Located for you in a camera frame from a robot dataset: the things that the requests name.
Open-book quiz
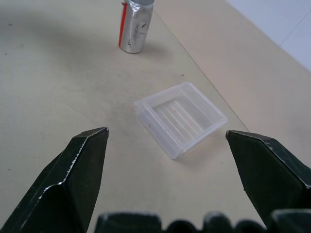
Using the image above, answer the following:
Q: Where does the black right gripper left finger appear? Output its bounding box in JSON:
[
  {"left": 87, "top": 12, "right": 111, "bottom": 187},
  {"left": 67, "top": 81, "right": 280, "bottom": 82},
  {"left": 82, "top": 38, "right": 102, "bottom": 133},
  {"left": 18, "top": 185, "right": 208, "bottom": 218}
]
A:
[{"left": 0, "top": 127, "right": 110, "bottom": 233}]

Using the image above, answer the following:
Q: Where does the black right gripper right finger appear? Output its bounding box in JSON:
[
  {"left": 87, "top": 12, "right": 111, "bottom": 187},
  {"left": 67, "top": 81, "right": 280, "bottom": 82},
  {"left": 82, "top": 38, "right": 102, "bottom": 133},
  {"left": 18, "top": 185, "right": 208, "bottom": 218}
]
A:
[{"left": 225, "top": 130, "right": 311, "bottom": 229}]

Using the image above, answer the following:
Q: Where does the clear plastic tray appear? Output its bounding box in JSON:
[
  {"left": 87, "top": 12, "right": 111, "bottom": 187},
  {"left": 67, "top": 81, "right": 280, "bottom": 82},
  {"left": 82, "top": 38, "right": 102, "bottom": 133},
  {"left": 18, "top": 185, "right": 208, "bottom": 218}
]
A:
[{"left": 133, "top": 82, "right": 228, "bottom": 160}]

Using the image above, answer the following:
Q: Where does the silver foil tube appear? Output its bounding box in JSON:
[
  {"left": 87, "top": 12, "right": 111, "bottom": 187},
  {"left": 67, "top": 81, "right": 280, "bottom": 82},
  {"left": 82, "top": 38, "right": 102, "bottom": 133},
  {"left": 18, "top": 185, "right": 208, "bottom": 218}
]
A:
[{"left": 118, "top": 0, "right": 155, "bottom": 54}]

